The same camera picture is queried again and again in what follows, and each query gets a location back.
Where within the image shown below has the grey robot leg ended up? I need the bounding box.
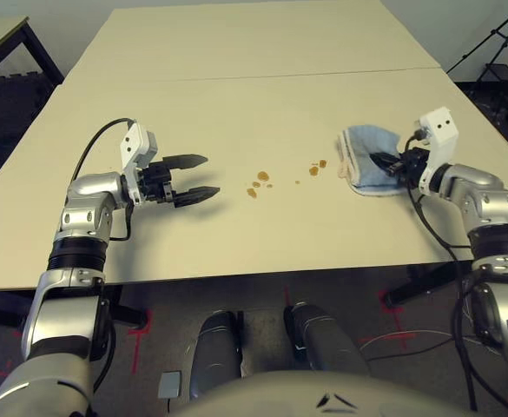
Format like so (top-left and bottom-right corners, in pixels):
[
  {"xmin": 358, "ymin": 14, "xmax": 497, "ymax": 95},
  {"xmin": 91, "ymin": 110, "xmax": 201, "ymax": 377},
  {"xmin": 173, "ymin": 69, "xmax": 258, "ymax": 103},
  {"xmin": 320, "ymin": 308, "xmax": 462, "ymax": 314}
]
[
  {"xmin": 188, "ymin": 310, "xmax": 244, "ymax": 400},
  {"xmin": 283, "ymin": 301, "xmax": 370, "ymax": 379}
]

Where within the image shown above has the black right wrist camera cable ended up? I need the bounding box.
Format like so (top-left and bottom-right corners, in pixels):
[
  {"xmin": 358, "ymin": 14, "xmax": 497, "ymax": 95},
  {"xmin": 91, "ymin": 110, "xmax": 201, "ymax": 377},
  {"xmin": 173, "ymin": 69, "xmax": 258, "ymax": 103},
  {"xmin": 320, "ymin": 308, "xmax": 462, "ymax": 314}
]
[{"xmin": 403, "ymin": 129, "xmax": 480, "ymax": 414}]

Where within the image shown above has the light blue rag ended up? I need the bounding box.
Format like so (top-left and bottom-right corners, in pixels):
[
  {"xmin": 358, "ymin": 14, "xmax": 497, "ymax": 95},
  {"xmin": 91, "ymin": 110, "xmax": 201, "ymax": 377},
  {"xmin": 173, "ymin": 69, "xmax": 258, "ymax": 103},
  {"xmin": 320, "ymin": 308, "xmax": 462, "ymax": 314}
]
[{"xmin": 336, "ymin": 124, "xmax": 405, "ymax": 197}]

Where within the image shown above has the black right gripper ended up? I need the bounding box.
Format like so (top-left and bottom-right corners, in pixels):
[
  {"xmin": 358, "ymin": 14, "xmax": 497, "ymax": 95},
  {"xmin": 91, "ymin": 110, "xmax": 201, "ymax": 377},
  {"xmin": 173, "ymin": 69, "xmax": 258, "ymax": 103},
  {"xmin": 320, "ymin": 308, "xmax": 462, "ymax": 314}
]
[{"xmin": 370, "ymin": 147, "xmax": 431, "ymax": 188}]

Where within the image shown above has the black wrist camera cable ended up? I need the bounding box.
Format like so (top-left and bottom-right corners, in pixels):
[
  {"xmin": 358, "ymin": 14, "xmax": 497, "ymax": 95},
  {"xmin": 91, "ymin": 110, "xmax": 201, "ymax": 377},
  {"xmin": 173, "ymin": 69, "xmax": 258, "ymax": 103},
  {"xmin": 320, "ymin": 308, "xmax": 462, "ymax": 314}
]
[
  {"xmin": 403, "ymin": 129, "xmax": 480, "ymax": 414},
  {"xmin": 71, "ymin": 116, "xmax": 135, "ymax": 242}
]

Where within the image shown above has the grey right robot leg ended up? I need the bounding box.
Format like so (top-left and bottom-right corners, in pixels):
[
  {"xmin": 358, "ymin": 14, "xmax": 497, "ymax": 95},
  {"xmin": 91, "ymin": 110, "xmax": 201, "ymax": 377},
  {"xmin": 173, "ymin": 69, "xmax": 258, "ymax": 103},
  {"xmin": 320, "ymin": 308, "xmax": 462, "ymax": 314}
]
[{"xmin": 283, "ymin": 301, "xmax": 370, "ymax": 379}]

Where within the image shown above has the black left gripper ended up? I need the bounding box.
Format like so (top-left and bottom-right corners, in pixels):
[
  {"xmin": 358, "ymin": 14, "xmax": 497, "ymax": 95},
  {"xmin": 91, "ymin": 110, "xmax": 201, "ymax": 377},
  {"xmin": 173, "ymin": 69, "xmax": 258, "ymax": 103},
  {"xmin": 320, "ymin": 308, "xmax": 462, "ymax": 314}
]
[{"xmin": 136, "ymin": 152, "xmax": 221, "ymax": 208}]

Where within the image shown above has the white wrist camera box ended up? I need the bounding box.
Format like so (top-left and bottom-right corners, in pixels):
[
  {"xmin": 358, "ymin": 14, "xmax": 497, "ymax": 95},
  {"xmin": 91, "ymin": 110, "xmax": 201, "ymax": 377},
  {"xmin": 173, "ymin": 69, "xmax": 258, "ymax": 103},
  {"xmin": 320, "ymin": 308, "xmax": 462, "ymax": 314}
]
[
  {"xmin": 118, "ymin": 122, "xmax": 162, "ymax": 205},
  {"xmin": 416, "ymin": 106, "xmax": 460, "ymax": 192}
]

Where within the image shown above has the black tripod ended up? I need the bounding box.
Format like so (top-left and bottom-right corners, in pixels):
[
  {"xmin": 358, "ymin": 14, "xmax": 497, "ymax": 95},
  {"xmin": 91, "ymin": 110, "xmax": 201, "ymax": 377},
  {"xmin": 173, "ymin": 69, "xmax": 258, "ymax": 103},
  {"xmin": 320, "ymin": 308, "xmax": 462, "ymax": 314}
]
[{"xmin": 446, "ymin": 0, "xmax": 508, "ymax": 131}]

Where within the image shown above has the small grey floor box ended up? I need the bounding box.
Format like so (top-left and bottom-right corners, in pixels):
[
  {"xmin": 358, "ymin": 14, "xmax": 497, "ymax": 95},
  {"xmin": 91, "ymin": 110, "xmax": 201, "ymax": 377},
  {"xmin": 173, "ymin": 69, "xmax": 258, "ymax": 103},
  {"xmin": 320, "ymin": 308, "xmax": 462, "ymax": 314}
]
[{"xmin": 157, "ymin": 370, "xmax": 181, "ymax": 400}]

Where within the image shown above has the black left wrist camera cable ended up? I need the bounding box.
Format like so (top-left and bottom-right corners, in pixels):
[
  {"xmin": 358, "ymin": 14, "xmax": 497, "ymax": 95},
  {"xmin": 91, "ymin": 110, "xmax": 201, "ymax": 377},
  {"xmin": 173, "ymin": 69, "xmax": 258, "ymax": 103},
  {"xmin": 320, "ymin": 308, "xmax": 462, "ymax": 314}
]
[{"xmin": 71, "ymin": 116, "xmax": 135, "ymax": 242}]

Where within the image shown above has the grey left robot leg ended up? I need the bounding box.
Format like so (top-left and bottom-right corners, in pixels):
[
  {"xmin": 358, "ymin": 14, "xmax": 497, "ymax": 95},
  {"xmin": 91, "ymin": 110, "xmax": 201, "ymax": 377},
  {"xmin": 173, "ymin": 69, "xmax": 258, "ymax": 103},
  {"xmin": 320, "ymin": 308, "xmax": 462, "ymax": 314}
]
[{"xmin": 188, "ymin": 310, "xmax": 244, "ymax": 400}]

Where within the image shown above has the grey robot torso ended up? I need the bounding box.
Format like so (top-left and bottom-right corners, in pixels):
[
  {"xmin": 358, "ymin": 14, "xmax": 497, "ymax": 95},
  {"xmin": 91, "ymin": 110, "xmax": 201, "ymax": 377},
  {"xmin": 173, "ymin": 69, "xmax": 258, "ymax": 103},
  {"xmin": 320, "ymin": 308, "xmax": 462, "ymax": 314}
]
[{"xmin": 166, "ymin": 368, "xmax": 472, "ymax": 417}]

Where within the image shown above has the dark-framed side table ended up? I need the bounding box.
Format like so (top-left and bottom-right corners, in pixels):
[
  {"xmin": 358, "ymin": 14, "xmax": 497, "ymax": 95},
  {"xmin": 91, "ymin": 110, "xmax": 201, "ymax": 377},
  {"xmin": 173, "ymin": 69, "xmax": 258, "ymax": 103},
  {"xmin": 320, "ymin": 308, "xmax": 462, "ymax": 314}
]
[{"xmin": 0, "ymin": 16, "xmax": 65, "ymax": 88}]

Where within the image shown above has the black foam puzzle mat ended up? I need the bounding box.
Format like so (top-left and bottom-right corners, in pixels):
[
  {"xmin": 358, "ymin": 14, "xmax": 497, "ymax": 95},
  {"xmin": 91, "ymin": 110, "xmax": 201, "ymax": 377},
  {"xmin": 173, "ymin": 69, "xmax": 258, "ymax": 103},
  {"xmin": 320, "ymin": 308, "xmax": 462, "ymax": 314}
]
[{"xmin": 0, "ymin": 71, "xmax": 63, "ymax": 203}]

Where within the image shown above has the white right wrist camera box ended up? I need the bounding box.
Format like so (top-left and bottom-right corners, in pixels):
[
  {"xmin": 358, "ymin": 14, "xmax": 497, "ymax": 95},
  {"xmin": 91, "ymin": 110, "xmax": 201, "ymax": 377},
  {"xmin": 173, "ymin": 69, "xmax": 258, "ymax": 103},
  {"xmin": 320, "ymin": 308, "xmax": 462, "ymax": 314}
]
[{"xmin": 416, "ymin": 106, "xmax": 460, "ymax": 192}]

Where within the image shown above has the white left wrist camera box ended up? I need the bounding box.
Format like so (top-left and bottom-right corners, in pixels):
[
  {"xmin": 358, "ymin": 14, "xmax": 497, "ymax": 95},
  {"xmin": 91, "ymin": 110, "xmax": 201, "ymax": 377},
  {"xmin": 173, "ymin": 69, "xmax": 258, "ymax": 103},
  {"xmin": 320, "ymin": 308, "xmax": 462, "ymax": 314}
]
[{"xmin": 118, "ymin": 122, "xmax": 162, "ymax": 205}]

